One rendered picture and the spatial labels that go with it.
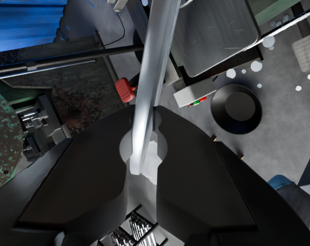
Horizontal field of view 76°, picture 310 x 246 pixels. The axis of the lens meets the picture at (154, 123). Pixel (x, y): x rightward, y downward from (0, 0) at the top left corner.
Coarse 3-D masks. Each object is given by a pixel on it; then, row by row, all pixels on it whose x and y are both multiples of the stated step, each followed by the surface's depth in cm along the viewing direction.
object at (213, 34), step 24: (192, 0) 32; (216, 0) 30; (240, 0) 28; (192, 24) 34; (216, 24) 31; (240, 24) 29; (192, 48) 36; (216, 48) 32; (240, 48) 30; (192, 72) 37
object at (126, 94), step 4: (120, 80) 58; (124, 80) 58; (116, 84) 61; (120, 84) 59; (124, 84) 58; (128, 84) 58; (116, 88) 62; (120, 88) 60; (124, 88) 58; (128, 88) 58; (132, 88) 61; (120, 92) 61; (124, 92) 59; (128, 92) 58; (132, 92) 58; (120, 96) 62; (124, 96) 60; (128, 96) 58; (132, 96) 58; (124, 100) 61; (128, 100) 60
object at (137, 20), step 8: (128, 0) 52; (136, 0) 50; (128, 8) 53; (136, 8) 51; (144, 8) 50; (136, 16) 52; (144, 16) 50; (136, 24) 53; (144, 24) 52; (144, 32) 52; (144, 40) 54
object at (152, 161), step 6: (150, 144) 174; (156, 144) 170; (150, 150) 172; (156, 150) 169; (150, 156) 171; (156, 156) 169; (144, 162) 182; (150, 162) 172; (156, 162) 170; (144, 168) 183; (150, 168) 175; (156, 168) 172; (144, 174) 194; (150, 174) 178; (156, 174) 174; (150, 180) 192; (156, 180) 179
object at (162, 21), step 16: (160, 0) 8; (176, 0) 11; (160, 16) 8; (176, 16) 26; (160, 32) 8; (144, 48) 8; (160, 48) 8; (144, 64) 9; (160, 64) 9; (144, 80) 9; (160, 80) 15; (144, 96) 9; (144, 112) 10; (144, 128) 11; (144, 144) 12; (144, 160) 22
